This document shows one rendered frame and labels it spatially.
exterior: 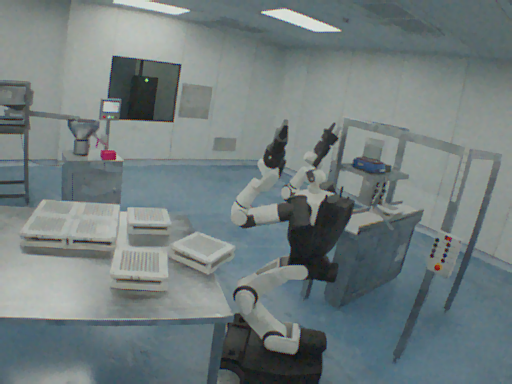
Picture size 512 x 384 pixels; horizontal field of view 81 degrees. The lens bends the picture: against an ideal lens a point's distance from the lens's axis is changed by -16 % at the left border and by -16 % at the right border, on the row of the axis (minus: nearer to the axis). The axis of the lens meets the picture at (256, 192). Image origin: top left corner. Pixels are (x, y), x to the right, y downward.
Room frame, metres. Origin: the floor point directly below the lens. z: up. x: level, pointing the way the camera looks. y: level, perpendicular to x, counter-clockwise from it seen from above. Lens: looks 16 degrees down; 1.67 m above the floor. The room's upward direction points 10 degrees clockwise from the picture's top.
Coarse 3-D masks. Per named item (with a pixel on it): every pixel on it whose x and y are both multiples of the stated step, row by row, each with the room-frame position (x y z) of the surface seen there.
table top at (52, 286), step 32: (0, 224) 1.49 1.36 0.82; (0, 256) 1.20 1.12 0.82; (32, 256) 1.27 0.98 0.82; (64, 256) 1.35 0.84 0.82; (96, 256) 1.42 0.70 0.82; (0, 288) 0.99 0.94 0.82; (32, 288) 1.05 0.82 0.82; (64, 288) 1.11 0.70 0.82; (96, 288) 1.16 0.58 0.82; (192, 288) 1.32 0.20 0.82; (0, 320) 0.84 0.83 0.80; (32, 320) 0.88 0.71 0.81; (64, 320) 0.93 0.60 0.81; (96, 320) 0.97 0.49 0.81; (128, 320) 1.02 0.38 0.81; (160, 320) 1.07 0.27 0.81; (192, 320) 1.11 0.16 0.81; (224, 320) 1.16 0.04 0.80
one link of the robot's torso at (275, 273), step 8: (288, 256) 1.86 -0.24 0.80; (272, 264) 1.84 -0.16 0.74; (280, 264) 1.83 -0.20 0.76; (256, 272) 1.85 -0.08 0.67; (264, 272) 1.76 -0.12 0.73; (272, 272) 1.72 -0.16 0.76; (280, 272) 1.71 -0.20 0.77; (288, 272) 1.70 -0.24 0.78; (296, 272) 1.70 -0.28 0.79; (304, 272) 1.69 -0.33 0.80; (240, 280) 1.84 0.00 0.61; (248, 280) 1.79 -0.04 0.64; (256, 280) 1.75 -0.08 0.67; (264, 280) 1.75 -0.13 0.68; (272, 280) 1.73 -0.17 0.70; (280, 280) 1.71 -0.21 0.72; (240, 288) 1.74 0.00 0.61; (248, 288) 1.74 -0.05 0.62; (256, 288) 1.75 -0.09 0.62; (264, 288) 1.75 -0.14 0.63; (272, 288) 1.74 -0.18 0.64; (256, 296) 1.73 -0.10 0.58
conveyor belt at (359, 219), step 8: (400, 208) 3.40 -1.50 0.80; (408, 208) 3.45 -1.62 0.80; (352, 216) 2.84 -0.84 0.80; (360, 216) 2.88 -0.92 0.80; (368, 216) 2.92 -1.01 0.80; (376, 216) 2.96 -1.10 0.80; (408, 216) 3.16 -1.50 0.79; (352, 224) 2.63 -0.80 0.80; (360, 224) 2.66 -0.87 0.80; (352, 232) 2.53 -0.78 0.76
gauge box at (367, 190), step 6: (366, 180) 2.51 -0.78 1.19; (372, 180) 2.47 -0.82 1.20; (366, 186) 2.50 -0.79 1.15; (372, 186) 2.46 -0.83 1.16; (360, 192) 2.53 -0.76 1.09; (366, 192) 2.49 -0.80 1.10; (372, 192) 2.46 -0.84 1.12; (360, 198) 2.52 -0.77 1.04; (366, 198) 2.48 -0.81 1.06; (378, 198) 2.55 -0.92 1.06; (366, 204) 2.47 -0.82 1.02
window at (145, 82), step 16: (112, 64) 6.07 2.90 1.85; (128, 64) 6.26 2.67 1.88; (144, 64) 6.45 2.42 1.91; (160, 64) 6.65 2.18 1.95; (176, 64) 6.85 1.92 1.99; (112, 80) 6.09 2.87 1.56; (128, 80) 6.28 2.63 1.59; (144, 80) 6.48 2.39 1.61; (160, 80) 6.68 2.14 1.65; (176, 80) 6.88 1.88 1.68; (112, 96) 6.11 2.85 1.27; (128, 96) 6.30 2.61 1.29; (144, 96) 6.50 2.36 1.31; (160, 96) 6.70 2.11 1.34; (176, 96) 6.91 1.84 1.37; (128, 112) 6.33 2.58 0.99; (144, 112) 6.53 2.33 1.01; (160, 112) 6.73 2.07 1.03
